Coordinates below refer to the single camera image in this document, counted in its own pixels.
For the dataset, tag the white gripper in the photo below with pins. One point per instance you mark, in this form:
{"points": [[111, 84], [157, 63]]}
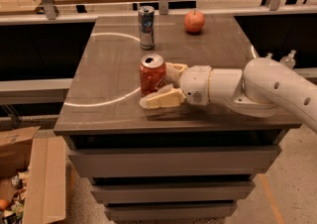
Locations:
{"points": [[195, 84]]}

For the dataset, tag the red coke can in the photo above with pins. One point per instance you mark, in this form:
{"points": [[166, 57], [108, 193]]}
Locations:
{"points": [[152, 73]]}

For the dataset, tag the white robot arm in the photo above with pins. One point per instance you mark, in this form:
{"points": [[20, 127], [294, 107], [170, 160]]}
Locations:
{"points": [[259, 89]]}

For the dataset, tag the silver blue energy drink can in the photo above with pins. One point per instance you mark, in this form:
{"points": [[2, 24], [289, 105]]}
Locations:
{"points": [[146, 16]]}

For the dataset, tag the red apple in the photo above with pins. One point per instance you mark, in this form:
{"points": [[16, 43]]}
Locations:
{"points": [[194, 22]]}

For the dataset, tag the grey drawer cabinet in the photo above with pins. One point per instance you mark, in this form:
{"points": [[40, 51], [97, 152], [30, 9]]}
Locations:
{"points": [[184, 162]]}

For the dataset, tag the clear plastic bottle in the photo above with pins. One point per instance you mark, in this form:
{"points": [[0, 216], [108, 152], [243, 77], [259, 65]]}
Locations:
{"points": [[289, 60], [269, 55]]}

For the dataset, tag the cardboard box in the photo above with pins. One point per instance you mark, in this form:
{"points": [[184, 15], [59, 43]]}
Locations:
{"points": [[44, 161]]}

